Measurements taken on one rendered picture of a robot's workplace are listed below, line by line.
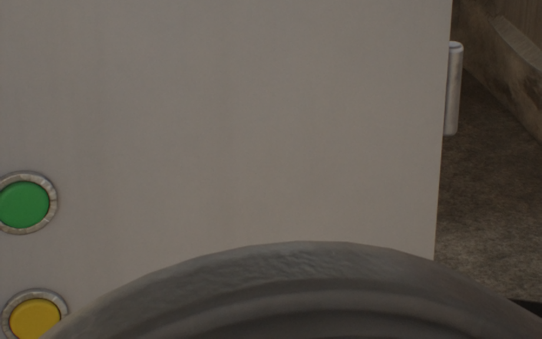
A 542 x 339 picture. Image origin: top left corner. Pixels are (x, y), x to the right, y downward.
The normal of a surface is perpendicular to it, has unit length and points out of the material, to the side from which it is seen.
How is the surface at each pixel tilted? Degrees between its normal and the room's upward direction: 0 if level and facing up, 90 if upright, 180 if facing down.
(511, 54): 93
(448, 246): 0
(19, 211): 90
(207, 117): 90
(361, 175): 90
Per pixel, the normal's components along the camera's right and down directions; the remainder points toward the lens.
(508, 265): 0.00, -0.87
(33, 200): 0.29, 0.47
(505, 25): -0.54, -0.64
